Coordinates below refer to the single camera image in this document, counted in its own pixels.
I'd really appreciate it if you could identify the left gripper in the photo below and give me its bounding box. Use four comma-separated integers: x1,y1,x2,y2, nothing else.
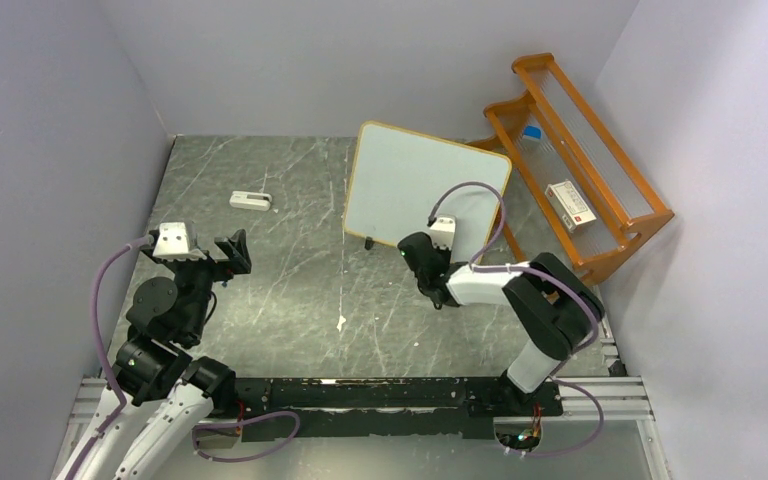
166,226,249,339

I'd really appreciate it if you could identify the yellow framed whiteboard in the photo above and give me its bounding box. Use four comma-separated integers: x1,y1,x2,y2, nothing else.
343,121,512,246

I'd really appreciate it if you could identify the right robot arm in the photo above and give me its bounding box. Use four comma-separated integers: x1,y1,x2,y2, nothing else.
397,232,605,414

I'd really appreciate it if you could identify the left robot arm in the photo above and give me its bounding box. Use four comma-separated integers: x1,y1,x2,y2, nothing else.
58,222,251,479

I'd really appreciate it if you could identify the white whiteboard eraser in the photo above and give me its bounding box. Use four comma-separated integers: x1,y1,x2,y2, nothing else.
229,191,272,211

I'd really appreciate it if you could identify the white red box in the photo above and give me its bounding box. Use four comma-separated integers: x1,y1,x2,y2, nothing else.
545,180,597,233

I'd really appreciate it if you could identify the blue white small object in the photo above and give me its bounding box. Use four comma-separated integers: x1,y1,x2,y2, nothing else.
521,125,543,142

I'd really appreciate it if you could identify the orange wooden rack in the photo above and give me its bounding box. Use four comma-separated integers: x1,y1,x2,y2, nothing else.
474,53,674,285

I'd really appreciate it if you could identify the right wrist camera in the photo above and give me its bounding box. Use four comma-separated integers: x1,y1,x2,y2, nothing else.
428,215,456,253

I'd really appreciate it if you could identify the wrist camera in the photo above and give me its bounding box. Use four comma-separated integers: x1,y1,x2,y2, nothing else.
428,215,456,253
152,221,207,261

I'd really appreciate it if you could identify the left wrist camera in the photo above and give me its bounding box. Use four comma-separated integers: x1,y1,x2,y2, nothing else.
152,221,207,261

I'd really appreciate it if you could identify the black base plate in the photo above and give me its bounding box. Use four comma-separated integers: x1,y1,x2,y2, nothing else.
209,376,564,440

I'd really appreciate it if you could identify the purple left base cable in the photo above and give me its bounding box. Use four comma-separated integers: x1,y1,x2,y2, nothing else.
191,410,302,464

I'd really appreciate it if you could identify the aluminium rail frame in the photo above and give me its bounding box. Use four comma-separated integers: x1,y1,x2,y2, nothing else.
54,362,668,479

